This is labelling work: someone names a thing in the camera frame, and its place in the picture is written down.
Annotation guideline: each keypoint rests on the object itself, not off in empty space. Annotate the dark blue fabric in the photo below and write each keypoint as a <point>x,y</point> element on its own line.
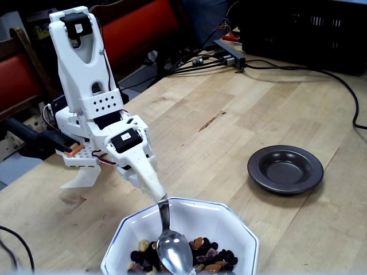
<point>206,17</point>

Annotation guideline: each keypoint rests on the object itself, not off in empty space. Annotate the printed cardboard box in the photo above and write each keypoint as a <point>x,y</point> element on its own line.
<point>10,146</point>

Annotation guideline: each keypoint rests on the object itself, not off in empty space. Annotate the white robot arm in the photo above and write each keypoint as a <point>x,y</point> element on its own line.
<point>80,74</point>

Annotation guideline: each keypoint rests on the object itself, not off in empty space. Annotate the red alligator clip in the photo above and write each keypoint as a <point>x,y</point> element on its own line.
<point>229,36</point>

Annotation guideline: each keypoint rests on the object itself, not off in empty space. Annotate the white octagonal bowl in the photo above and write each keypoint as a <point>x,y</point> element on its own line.
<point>200,217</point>

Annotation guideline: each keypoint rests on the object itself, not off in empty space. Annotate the small green usb board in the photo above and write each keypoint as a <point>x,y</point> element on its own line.
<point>198,61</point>

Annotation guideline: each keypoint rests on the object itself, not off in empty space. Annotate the wooden chair red cushion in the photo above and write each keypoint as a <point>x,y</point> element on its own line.
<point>137,31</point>
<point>17,80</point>

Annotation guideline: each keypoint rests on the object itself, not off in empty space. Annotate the trail mix nuts and raisins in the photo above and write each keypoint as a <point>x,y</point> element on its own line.
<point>218,255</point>

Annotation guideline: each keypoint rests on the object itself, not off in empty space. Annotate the grey usb hub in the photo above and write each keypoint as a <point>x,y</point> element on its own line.
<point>229,53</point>

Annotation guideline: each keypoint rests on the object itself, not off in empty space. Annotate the large black plastic case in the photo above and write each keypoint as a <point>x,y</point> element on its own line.
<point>301,34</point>

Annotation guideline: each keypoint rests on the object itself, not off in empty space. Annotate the beige tape wrap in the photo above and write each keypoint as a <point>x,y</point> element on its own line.
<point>152,183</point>

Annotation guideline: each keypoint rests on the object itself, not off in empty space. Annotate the yellow green box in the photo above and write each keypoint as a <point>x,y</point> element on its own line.
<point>43,32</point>

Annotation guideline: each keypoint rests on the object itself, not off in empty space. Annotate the metal spoon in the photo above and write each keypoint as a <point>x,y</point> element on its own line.
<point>175,255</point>

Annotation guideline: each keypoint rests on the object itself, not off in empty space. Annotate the white printed wedge piece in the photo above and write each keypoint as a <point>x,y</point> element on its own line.
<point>83,179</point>

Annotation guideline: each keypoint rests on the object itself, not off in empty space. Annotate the black clamp orange tip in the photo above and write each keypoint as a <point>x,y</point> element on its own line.
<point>37,140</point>

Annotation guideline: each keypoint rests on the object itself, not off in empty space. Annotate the brown plate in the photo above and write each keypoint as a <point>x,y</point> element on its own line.
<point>286,169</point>

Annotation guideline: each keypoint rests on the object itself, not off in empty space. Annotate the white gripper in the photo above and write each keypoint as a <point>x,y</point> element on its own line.
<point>135,157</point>

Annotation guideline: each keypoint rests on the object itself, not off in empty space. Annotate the small circuit board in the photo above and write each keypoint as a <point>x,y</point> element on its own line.
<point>58,103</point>

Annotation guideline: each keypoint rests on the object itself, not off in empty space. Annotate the white box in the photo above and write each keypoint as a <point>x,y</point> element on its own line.
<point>11,25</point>

